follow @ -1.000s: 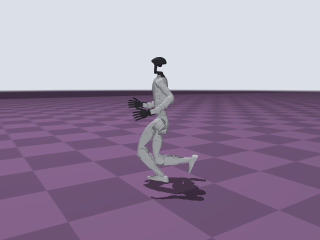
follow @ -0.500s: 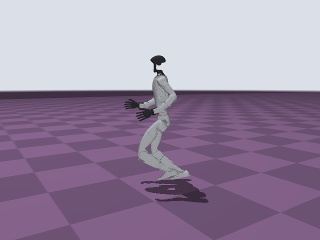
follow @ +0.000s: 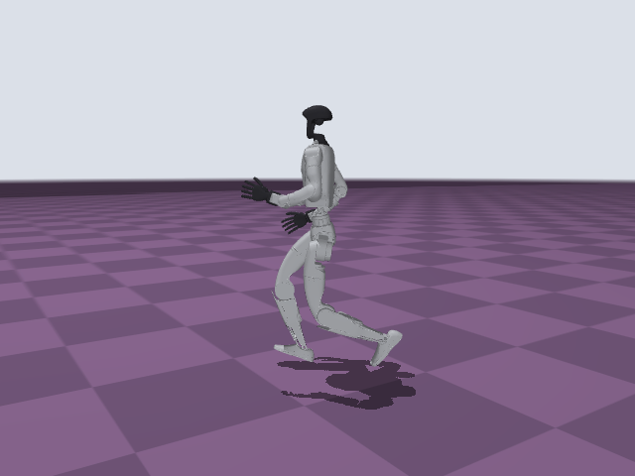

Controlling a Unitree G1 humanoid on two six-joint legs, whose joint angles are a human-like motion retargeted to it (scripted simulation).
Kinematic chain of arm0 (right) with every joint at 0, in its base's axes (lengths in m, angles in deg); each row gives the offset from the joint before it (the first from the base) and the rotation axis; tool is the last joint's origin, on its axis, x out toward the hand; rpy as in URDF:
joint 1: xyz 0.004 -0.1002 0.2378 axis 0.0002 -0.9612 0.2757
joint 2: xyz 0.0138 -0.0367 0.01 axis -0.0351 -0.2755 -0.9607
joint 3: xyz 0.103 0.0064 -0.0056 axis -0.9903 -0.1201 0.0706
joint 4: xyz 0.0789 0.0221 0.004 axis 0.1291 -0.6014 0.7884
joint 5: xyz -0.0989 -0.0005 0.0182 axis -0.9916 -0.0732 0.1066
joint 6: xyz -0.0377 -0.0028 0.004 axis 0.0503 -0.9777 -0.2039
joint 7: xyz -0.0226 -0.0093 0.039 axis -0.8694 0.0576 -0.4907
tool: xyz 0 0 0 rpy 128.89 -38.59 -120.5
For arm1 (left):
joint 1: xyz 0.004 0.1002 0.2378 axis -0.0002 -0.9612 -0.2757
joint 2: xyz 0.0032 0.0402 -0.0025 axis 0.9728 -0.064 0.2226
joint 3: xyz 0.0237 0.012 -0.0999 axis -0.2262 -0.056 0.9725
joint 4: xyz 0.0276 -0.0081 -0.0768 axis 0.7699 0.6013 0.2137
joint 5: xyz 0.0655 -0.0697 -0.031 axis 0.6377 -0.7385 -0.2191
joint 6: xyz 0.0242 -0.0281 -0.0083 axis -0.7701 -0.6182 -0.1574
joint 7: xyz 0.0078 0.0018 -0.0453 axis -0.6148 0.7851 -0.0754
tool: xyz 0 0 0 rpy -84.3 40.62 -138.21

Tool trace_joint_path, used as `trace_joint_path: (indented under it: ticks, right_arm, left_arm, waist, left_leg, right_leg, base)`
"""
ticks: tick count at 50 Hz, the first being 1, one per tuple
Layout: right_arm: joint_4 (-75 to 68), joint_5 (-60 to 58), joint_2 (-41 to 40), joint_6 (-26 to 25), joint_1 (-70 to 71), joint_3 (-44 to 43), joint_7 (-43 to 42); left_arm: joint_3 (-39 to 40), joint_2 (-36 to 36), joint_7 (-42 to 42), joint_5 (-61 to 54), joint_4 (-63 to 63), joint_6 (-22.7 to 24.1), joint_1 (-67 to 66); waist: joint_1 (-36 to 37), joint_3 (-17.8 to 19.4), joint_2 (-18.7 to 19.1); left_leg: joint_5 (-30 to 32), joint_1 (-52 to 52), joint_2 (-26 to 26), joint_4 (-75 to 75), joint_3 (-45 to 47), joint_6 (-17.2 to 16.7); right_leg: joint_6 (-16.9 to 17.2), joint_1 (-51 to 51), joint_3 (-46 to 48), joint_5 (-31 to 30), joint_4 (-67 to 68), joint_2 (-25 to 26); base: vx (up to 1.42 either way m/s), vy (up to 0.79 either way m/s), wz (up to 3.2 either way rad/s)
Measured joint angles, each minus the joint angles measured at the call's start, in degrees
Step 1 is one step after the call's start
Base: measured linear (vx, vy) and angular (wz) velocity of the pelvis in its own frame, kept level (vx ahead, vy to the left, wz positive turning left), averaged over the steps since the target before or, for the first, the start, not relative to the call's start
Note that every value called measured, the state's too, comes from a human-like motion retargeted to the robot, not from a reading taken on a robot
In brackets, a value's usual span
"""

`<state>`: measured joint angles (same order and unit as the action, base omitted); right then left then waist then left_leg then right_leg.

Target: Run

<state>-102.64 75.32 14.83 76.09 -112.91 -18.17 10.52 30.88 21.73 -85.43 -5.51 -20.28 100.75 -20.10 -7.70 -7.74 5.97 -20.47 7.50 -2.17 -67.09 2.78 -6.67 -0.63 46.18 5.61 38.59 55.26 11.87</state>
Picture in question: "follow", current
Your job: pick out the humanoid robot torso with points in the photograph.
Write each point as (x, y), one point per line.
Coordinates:
(321, 220)

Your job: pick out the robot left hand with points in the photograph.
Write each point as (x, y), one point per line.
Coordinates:
(259, 192)

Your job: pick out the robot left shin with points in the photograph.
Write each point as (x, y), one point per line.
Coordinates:
(344, 324)

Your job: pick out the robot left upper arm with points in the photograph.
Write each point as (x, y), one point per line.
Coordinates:
(313, 159)

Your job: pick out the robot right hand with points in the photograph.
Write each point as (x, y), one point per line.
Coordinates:
(300, 220)

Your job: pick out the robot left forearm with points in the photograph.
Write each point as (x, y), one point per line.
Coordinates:
(292, 199)

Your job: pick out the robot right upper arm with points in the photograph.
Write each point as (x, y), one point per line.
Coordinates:
(340, 187)

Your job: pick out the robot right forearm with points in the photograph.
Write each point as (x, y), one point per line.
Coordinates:
(326, 209)

